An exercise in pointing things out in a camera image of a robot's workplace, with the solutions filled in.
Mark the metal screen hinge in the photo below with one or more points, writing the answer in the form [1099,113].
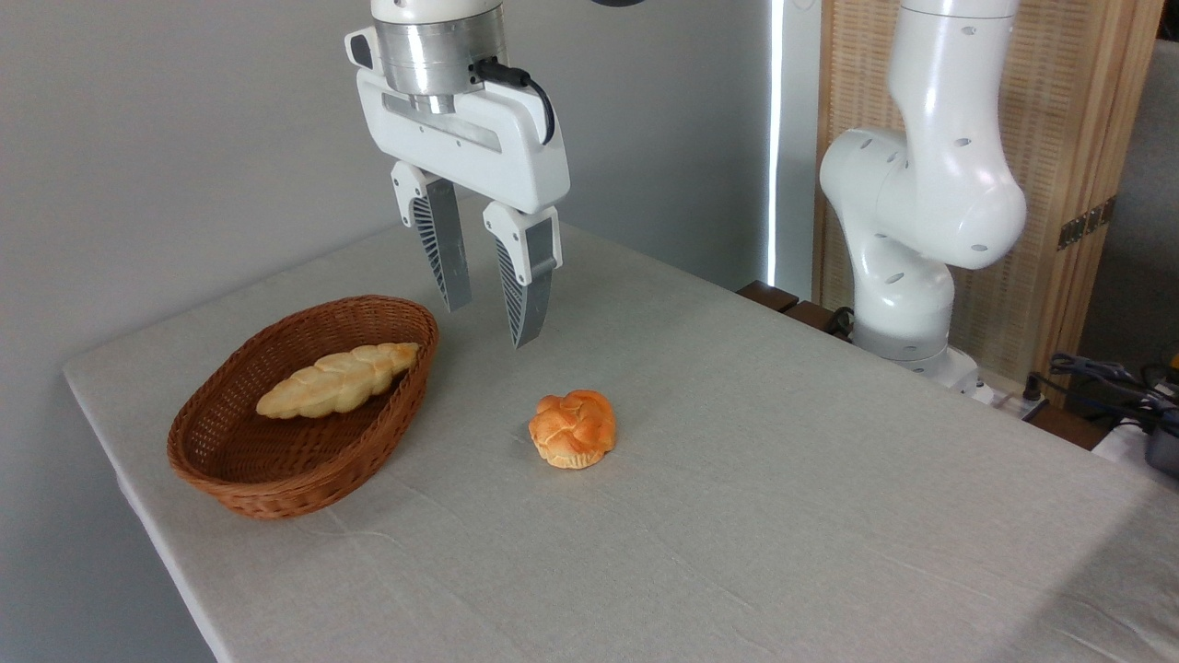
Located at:
[1087,222]

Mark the brown wicker basket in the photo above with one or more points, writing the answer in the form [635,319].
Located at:
[276,465]

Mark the round orange bread roll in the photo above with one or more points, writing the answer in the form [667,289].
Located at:
[573,428]

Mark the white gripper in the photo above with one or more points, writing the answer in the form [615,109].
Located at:
[479,157]

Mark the wooden folding screen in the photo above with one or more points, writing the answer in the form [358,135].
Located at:
[1059,110]

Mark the dark wooden base table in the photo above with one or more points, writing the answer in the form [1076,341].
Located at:
[769,296]

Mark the long braided bread loaf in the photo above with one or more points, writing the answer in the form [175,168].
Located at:
[332,382]

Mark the grey tablecloth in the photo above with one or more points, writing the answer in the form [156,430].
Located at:
[737,516]

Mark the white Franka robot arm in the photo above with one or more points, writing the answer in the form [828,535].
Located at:
[930,184]

